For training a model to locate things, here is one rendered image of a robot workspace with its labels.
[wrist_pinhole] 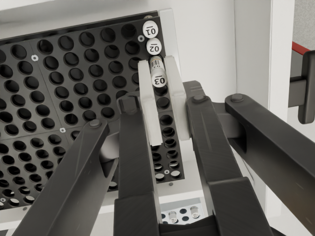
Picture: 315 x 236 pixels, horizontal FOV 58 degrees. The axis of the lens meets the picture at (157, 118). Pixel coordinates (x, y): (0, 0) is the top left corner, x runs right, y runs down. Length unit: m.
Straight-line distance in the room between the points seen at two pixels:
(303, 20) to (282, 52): 1.08
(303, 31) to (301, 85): 1.06
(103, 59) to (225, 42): 0.14
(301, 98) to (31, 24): 0.28
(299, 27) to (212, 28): 1.02
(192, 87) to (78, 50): 0.12
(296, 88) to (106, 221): 0.42
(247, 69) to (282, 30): 0.07
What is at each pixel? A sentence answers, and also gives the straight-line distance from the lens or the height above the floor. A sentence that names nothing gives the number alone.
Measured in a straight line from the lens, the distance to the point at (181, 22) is 0.32.
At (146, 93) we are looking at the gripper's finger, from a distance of 0.16.
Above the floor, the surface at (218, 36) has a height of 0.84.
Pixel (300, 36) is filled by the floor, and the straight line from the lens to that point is 1.35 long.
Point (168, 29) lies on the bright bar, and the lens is 0.30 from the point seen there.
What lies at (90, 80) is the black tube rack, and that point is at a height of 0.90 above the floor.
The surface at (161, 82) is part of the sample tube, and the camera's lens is 0.21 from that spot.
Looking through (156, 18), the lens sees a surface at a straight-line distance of 0.25.
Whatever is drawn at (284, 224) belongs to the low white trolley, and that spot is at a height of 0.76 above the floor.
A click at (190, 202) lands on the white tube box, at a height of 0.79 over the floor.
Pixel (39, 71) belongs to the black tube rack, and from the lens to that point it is 0.27.
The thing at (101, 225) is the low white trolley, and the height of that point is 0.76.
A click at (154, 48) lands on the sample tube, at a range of 0.24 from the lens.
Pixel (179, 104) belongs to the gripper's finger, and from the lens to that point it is 0.15.
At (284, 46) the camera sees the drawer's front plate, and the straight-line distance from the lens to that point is 0.25.
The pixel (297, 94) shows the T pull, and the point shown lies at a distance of 0.29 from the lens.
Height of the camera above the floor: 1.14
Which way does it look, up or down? 61 degrees down
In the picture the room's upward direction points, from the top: 173 degrees clockwise
